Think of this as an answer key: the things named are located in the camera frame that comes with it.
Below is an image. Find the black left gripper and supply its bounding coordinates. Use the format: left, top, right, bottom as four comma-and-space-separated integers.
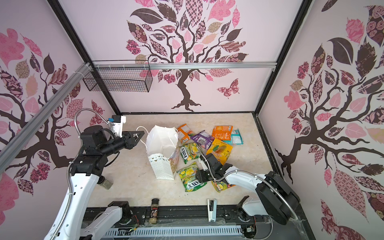
100, 130, 145, 157

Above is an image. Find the pink yellow Fox's candy bag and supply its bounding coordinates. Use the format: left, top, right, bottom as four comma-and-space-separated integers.
212, 181, 235, 193

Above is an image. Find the white paper bag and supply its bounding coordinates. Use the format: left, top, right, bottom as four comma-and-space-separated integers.
137, 125, 180, 180

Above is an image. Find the green Fox's candy bag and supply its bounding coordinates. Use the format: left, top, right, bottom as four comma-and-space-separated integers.
177, 162, 207, 193

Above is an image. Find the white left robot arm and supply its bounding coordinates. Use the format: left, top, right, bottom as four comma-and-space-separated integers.
45, 125, 145, 240

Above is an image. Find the yellow orange mango snack bag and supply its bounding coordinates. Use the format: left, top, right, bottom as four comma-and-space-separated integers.
207, 139, 233, 165

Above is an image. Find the green Fox's bag upper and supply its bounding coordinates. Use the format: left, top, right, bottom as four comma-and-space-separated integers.
179, 143, 201, 164

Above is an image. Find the purple snack packet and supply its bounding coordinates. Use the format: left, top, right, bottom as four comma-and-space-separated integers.
191, 131, 215, 150

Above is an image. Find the teal white snack packet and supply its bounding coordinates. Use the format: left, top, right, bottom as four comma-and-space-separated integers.
224, 129, 244, 145

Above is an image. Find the orange snack packet far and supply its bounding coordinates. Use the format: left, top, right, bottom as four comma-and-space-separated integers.
212, 126, 233, 141

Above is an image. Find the orange white snack packet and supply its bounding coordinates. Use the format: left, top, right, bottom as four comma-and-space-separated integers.
177, 124, 196, 145

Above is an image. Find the spice bottle black cap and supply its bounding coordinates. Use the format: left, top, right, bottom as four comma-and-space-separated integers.
149, 198, 160, 224

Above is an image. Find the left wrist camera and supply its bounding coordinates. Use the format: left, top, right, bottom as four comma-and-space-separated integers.
108, 115, 126, 138

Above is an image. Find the black wire basket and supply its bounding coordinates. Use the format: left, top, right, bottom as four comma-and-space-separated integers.
83, 60, 153, 93

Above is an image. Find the white slotted cable duct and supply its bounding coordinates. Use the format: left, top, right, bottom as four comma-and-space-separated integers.
102, 226, 243, 239

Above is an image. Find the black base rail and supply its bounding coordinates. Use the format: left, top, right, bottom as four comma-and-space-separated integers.
80, 203, 316, 240

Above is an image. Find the back aluminium rail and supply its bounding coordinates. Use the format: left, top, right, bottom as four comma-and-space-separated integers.
93, 61, 277, 70

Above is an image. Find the aluminium rail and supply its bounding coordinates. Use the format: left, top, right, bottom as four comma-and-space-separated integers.
1, 63, 92, 173
93, 61, 277, 70

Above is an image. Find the left aluminium rail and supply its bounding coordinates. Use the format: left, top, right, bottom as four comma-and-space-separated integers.
1, 63, 92, 173

